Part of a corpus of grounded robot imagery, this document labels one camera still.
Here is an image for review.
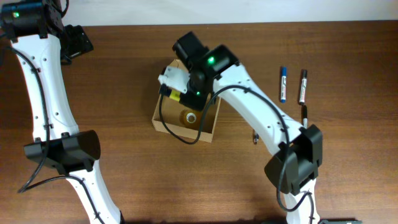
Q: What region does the black permanent marker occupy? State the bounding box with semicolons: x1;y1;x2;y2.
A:
302;105;308;129

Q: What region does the black whiteboard marker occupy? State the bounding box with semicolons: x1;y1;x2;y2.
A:
298;70;308;105

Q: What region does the brown cardboard box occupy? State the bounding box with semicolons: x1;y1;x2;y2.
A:
151;58;222;144

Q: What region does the black ballpoint pen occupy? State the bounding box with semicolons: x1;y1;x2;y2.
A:
253;130;259;144

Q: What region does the yellow tape roll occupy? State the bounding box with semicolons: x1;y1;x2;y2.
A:
179;110;202;129

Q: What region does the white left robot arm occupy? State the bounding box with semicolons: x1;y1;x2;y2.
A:
1;1;124;223

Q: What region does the yellow highlighter blue cap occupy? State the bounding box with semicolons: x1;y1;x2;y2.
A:
159;85;181;102

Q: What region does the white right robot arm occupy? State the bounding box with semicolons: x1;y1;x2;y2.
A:
163;32;323;223

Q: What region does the blue whiteboard marker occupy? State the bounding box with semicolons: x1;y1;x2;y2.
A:
280;67;287;103

